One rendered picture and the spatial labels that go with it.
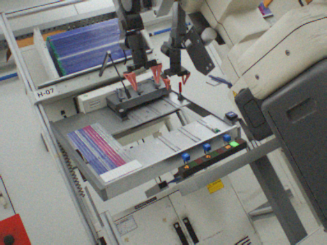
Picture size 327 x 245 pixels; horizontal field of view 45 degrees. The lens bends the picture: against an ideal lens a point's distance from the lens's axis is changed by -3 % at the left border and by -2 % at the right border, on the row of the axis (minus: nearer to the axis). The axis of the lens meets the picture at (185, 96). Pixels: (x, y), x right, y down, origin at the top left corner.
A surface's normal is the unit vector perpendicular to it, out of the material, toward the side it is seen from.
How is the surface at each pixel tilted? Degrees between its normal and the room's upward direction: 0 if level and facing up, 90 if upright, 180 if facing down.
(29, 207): 90
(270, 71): 90
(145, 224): 90
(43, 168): 90
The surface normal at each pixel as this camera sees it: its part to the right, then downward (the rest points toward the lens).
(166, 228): 0.33, -0.37
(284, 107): -0.81, 0.29
